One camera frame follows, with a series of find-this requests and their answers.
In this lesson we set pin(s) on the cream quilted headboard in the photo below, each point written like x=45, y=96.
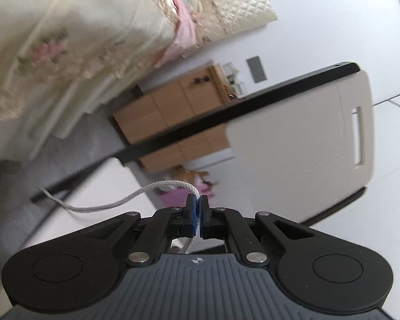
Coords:
x=219, y=19

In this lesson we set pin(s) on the wooden drawer cabinet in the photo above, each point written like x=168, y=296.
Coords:
x=181, y=99

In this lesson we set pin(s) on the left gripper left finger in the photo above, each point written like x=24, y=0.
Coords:
x=183, y=219

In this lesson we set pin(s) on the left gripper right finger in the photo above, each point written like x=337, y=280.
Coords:
x=211, y=220

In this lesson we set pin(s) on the white shoelace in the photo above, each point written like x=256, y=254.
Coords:
x=96, y=202

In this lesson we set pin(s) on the grey wall socket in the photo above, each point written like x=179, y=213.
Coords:
x=256, y=69

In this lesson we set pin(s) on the bed with floral cover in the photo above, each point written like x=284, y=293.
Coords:
x=58, y=58

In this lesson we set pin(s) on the brown cardboard box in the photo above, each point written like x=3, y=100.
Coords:
x=189, y=176

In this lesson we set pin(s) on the white black chair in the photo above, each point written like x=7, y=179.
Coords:
x=302, y=147

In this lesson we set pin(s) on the pink blanket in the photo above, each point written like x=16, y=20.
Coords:
x=185, y=32

